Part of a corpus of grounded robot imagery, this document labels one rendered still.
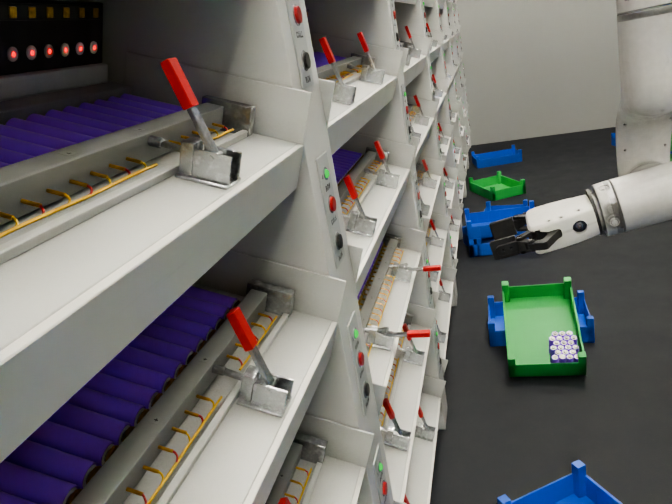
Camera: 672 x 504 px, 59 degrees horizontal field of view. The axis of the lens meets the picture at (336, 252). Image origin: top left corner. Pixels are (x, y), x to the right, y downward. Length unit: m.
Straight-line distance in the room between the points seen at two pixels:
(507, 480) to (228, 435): 1.02
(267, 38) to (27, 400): 0.41
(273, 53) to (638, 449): 1.23
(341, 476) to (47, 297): 0.50
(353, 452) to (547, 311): 1.26
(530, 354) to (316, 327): 1.24
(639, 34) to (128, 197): 0.74
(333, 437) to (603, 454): 0.90
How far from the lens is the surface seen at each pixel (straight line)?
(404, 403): 1.16
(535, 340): 1.84
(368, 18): 1.27
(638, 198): 0.97
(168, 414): 0.46
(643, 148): 1.07
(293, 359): 0.57
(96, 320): 0.29
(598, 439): 1.55
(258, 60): 0.59
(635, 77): 0.95
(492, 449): 1.52
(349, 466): 0.74
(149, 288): 0.33
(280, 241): 0.62
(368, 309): 1.01
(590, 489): 1.38
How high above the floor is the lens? 0.96
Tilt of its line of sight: 19 degrees down
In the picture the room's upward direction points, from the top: 11 degrees counter-clockwise
